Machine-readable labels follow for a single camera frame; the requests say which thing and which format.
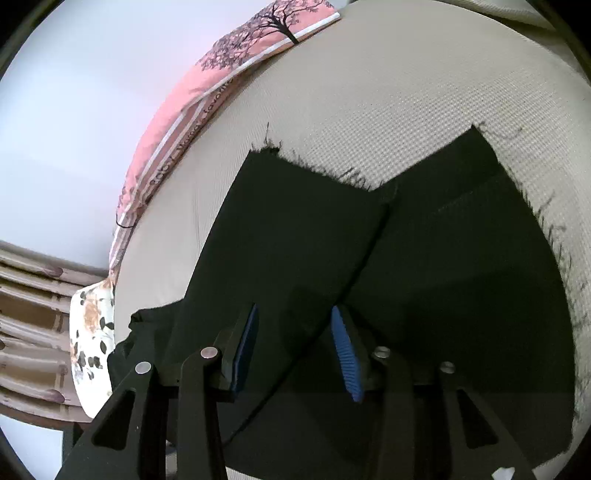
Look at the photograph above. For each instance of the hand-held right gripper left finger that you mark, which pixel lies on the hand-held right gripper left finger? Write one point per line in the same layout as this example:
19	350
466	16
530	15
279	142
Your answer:
244	353

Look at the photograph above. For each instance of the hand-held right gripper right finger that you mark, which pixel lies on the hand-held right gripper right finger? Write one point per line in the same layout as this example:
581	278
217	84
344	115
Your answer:
345	357

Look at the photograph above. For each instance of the black pants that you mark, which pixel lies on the black pants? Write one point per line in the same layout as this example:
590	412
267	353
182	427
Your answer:
295	240

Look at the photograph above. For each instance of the white floral pillow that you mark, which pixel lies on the white floral pillow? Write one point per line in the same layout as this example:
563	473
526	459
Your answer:
88	334

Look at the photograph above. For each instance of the pink tree-print blanket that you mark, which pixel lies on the pink tree-print blanket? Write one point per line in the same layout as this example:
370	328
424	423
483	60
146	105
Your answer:
184	106

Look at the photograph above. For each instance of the beige textured bed mattress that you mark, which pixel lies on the beige textured bed mattress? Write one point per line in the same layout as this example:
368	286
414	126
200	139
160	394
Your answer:
369	92

